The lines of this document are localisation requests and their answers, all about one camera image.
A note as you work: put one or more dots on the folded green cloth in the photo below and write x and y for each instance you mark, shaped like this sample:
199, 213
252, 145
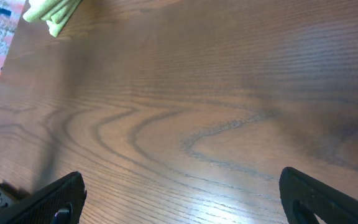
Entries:
55, 13

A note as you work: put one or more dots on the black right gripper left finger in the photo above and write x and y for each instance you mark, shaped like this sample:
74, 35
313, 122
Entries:
61, 201

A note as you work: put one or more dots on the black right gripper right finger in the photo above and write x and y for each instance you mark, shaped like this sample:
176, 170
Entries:
307, 200

